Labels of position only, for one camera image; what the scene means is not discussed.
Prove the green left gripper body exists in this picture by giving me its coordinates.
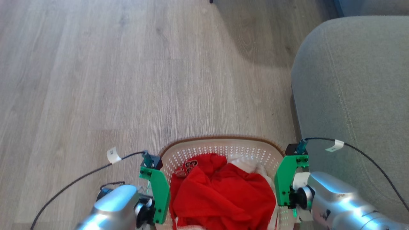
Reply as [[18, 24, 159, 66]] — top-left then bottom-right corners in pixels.
[[139, 166, 171, 224]]

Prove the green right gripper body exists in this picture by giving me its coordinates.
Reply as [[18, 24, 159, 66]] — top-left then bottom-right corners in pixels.
[[274, 154, 309, 208]]

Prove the beige plastic laundry basket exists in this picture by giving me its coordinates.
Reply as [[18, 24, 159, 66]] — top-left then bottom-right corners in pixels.
[[159, 135, 286, 230]]

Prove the white garment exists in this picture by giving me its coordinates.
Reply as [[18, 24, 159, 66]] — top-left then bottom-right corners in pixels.
[[228, 156, 279, 230]]

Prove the red sports jersey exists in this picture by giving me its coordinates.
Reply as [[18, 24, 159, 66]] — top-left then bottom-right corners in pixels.
[[169, 153, 277, 230]]

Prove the grey fabric sofa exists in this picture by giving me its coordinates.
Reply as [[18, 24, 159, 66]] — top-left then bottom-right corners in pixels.
[[290, 16, 409, 224]]

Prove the blue-grey cushion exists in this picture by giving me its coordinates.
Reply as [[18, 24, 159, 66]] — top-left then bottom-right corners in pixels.
[[334, 0, 409, 17]]

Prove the short black cable loop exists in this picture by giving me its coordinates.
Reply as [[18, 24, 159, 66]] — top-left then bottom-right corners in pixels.
[[100, 181, 126, 193]]

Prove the white left cable label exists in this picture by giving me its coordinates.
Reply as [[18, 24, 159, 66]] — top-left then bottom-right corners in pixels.
[[107, 147, 122, 164]]

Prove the white cable label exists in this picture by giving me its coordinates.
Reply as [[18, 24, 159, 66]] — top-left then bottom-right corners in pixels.
[[107, 147, 122, 164], [325, 139, 345, 153]]

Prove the white right cable label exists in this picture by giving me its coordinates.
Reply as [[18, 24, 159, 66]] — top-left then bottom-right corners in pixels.
[[325, 139, 345, 153]]

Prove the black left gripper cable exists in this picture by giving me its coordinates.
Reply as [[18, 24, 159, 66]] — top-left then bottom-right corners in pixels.
[[31, 151, 147, 230]]

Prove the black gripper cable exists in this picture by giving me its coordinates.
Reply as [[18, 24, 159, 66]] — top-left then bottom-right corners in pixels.
[[31, 151, 147, 230], [303, 137, 409, 212]]

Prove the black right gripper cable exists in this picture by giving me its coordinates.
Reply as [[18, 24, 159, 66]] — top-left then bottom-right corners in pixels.
[[303, 137, 409, 212]]

